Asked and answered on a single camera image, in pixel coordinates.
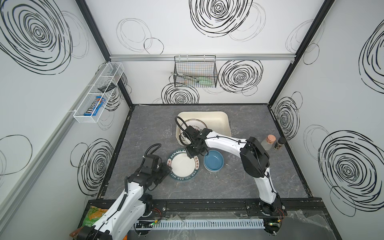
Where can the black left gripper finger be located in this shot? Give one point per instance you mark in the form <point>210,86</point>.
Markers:
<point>164,176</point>
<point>165,168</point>

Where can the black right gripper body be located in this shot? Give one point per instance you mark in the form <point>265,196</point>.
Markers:
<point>193,147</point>

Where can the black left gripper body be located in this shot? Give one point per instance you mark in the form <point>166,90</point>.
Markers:
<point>163,173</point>

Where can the white plate red characters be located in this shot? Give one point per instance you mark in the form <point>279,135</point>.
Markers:
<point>196,124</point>

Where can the green rim plate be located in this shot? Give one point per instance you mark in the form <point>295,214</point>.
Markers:
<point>183,167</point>

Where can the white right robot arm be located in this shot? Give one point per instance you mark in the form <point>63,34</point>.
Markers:
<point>254,157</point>

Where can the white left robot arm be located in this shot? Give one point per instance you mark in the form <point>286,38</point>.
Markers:
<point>133,203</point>

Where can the cream plastic bin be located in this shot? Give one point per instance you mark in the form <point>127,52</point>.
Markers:
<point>216,121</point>

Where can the blue bowl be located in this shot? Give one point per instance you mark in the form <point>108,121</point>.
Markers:
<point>213,161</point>

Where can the clear plastic cup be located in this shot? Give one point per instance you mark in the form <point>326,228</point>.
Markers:
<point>235,129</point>
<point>167,132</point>

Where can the green item in basket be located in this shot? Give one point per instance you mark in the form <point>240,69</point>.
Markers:
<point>207,82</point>

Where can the metal tongs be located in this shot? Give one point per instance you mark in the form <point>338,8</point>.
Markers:
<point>186,77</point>

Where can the pink lid glass jar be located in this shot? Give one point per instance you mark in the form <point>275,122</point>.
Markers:
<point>268,142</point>

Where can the green snack bag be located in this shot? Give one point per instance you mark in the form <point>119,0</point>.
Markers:
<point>92,216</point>

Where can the blue candy packet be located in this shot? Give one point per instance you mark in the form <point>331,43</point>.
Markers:
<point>95,106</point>

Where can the dark lid spice bottle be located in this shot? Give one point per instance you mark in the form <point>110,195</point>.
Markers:
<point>280,143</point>

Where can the black remote control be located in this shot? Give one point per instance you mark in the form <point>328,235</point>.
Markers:
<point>107,88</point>

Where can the black wire basket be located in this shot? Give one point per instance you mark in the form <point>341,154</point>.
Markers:
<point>196,66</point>

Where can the clear wall shelf basket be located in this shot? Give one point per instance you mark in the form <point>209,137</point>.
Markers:
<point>110,72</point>

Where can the white slotted cable duct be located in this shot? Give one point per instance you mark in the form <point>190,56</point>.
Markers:
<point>220,224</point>

